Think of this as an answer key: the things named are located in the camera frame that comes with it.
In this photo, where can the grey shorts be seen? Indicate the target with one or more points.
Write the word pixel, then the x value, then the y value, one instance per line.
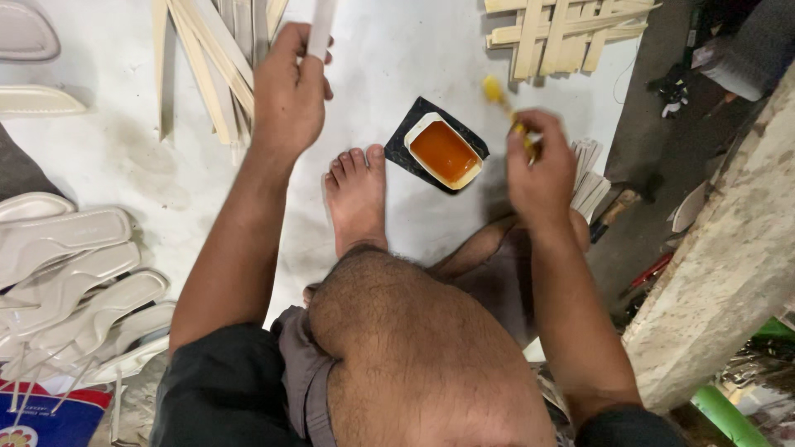
pixel 304 372

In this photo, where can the green pipe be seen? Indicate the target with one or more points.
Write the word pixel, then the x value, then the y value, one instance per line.
pixel 730 419

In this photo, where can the pile of white insoles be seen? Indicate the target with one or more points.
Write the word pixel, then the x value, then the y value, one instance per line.
pixel 68 273

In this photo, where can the person's right hand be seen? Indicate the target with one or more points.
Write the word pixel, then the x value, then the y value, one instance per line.
pixel 543 180

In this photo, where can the white floor sheet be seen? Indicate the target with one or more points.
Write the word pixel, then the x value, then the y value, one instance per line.
pixel 397 56

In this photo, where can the crossed stack of cream strips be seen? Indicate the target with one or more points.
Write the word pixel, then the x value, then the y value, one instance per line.
pixel 562 34

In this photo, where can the person's right leg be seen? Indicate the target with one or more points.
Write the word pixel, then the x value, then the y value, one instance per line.
pixel 472 251

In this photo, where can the dark grey cloth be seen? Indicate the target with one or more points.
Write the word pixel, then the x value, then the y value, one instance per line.
pixel 22 167

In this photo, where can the glue brush with yellow tip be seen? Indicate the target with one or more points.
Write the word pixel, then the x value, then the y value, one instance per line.
pixel 495 90

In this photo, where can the black shirt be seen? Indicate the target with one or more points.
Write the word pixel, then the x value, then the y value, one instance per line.
pixel 217 397

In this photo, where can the white cut sole piece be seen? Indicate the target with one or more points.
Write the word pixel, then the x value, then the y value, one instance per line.
pixel 689 208

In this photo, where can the person's left leg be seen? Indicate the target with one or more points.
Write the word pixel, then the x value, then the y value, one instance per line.
pixel 410 354

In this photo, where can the pile of cream strips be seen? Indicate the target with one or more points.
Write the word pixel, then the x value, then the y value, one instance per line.
pixel 211 56

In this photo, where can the person's left foot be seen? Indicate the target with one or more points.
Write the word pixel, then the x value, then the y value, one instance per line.
pixel 357 198

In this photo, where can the blue and red bag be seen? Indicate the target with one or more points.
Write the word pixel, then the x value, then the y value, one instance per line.
pixel 49 416

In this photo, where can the person's left hand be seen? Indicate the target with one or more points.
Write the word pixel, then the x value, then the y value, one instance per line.
pixel 289 105

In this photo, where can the white tray of orange glue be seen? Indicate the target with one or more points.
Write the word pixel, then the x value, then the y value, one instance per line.
pixel 443 151

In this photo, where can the bundle of short white strips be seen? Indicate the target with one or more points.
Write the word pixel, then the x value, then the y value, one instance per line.
pixel 590 186

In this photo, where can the concrete ledge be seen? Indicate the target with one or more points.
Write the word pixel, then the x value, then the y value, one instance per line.
pixel 726 261

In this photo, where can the black mat piece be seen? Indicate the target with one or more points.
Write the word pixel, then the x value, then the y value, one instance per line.
pixel 404 146

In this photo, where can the heap of dark clutter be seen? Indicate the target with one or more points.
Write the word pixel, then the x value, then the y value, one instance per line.
pixel 671 90

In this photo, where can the person's leg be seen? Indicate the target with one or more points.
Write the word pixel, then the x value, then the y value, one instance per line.
pixel 472 251
pixel 410 354

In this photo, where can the white sandal sole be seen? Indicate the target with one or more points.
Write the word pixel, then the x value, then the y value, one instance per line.
pixel 25 31
pixel 34 101

